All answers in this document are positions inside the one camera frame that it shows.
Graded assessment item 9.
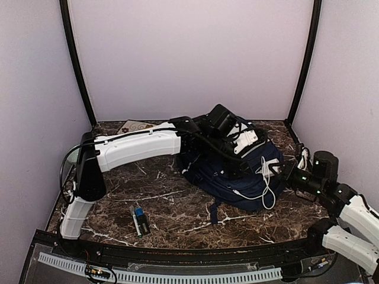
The white charger with cable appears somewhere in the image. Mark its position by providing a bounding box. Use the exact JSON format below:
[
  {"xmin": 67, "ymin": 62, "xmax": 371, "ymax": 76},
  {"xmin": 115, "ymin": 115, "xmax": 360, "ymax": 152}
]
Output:
[{"xmin": 232, "ymin": 156, "xmax": 279, "ymax": 210}]

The navy blue student backpack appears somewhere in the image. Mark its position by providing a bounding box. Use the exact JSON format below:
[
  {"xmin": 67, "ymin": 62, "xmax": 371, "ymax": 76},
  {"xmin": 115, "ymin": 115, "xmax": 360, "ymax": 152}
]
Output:
[{"xmin": 176, "ymin": 114, "xmax": 287, "ymax": 224}]

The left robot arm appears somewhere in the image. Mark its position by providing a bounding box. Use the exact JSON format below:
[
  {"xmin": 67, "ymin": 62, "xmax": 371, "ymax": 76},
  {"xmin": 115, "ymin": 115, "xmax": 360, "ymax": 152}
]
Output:
[{"xmin": 59, "ymin": 104, "xmax": 258, "ymax": 258}]

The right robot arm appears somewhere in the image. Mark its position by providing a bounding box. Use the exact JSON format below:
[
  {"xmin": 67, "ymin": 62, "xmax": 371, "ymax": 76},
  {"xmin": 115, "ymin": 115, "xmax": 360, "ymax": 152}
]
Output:
[{"xmin": 269, "ymin": 151, "xmax": 378, "ymax": 283}]

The green capped white marker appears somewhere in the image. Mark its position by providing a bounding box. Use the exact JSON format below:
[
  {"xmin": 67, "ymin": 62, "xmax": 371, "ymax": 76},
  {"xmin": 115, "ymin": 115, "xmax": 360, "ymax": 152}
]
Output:
[{"xmin": 130, "ymin": 205, "xmax": 142, "ymax": 238}]

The pale green ceramic bowl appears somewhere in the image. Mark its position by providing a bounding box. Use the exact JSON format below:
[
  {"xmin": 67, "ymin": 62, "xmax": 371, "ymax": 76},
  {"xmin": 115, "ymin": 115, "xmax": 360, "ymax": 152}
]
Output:
[{"xmin": 67, "ymin": 146, "xmax": 80, "ymax": 164}]

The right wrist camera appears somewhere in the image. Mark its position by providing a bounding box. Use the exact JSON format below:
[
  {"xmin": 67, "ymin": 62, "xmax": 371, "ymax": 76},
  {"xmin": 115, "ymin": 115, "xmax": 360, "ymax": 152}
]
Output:
[{"xmin": 295, "ymin": 143, "xmax": 311, "ymax": 170}]

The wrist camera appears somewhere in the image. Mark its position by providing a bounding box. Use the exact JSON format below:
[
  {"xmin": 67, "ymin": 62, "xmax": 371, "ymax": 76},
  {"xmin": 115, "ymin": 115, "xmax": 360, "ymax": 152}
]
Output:
[
  {"xmin": 233, "ymin": 129, "xmax": 266, "ymax": 156},
  {"xmin": 295, "ymin": 143, "xmax": 311, "ymax": 170}
]

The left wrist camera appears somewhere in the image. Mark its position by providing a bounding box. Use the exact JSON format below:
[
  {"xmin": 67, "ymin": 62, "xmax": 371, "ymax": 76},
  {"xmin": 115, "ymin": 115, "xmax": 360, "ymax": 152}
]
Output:
[{"xmin": 233, "ymin": 129, "xmax": 266, "ymax": 156}]

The grey slotted cable duct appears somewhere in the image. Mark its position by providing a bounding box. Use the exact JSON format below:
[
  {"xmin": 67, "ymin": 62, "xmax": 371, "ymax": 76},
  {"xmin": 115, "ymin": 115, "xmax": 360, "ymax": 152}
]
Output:
[{"xmin": 38, "ymin": 252, "xmax": 282, "ymax": 283}]

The right black frame post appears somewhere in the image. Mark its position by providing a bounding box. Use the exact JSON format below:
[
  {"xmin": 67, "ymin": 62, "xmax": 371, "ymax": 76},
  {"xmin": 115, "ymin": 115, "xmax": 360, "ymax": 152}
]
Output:
[{"xmin": 284, "ymin": 0, "xmax": 322, "ymax": 128}]

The black frame post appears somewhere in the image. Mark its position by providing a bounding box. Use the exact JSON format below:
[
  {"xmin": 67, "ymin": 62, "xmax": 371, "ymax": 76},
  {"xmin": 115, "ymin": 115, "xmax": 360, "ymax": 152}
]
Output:
[
  {"xmin": 284, "ymin": 0, "xmax": 322, "ymax": 128},
  {"xmin": 59, "ymin": 0, "xmax": 97, "ymax": 127}
]

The left black frame post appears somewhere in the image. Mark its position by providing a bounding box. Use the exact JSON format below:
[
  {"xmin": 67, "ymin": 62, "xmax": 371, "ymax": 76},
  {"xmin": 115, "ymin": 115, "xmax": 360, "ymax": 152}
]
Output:
[{"xmin": 59, "ymin": 0, "xmax": 97, "ymax": 127}]

